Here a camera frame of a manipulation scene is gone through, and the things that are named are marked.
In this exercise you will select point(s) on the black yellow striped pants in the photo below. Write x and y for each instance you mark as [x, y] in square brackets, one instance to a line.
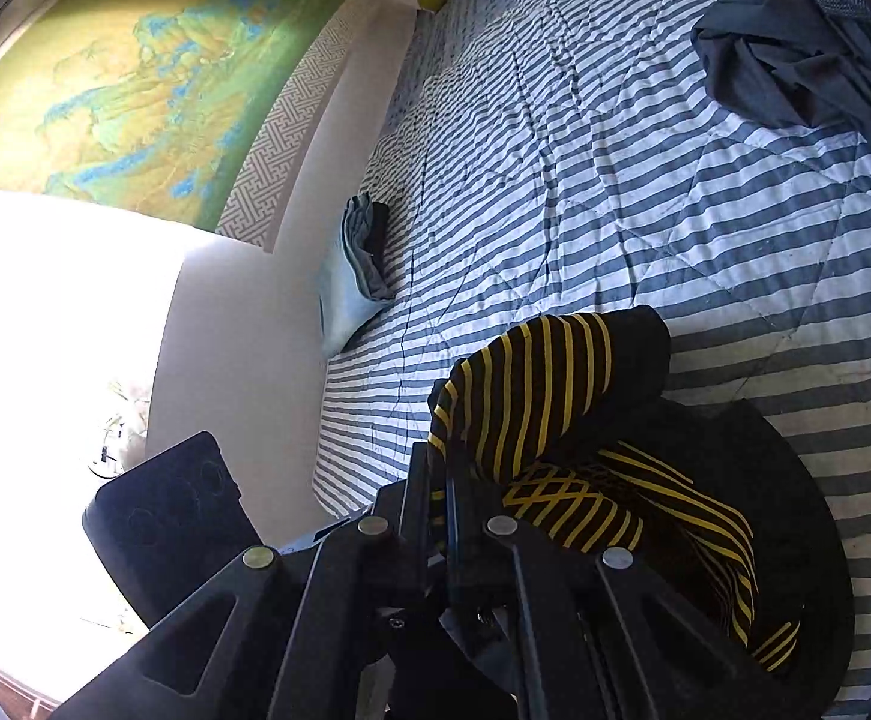
[555, 405]

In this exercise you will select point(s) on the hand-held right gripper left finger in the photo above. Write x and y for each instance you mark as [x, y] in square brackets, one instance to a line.
[422, 474]

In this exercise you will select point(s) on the blue white striped quilt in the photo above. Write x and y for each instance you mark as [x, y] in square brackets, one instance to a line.
[630, 187]

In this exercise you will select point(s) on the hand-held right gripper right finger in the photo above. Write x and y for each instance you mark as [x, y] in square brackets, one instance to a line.
[456, 495]

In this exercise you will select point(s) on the folded light blue cloth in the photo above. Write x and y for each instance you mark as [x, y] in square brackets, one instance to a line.
[349, 277]

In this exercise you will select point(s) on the blue checked bed sheet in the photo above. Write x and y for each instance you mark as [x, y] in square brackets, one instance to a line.
[405, 135]

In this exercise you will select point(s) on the crumpled grey cloth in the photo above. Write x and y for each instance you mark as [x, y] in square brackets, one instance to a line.
[788, 52]

